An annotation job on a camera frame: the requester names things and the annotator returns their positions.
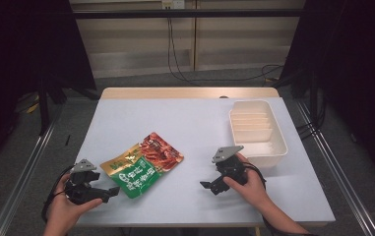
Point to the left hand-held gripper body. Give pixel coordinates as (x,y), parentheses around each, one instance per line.
(83,191)

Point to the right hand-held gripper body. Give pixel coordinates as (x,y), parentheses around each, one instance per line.
(232,170)

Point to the green and red snack packet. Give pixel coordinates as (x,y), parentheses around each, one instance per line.
(142,167)

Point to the person's right hand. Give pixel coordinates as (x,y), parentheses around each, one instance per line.
(254,188)

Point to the person's left hand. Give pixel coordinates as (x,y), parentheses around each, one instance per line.
(63,211)

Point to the white plastic container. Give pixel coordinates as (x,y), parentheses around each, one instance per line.
(260,137)

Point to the small black floor piece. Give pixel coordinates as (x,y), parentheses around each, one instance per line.
(67,140)

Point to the pale table cover sheet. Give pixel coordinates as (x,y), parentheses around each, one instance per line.
(188,131)

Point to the black metal stand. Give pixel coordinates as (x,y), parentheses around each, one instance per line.
(313,101)
(44,108)

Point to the black curtain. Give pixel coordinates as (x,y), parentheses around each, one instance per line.
(355,65)
(17,65)

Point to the metal floor rail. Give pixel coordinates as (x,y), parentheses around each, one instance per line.
(21,177)
(339,170)

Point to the black horizontal frame bar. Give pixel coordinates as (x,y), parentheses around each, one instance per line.
(188,13)

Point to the white wall socket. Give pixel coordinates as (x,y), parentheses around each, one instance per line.
(173,4)

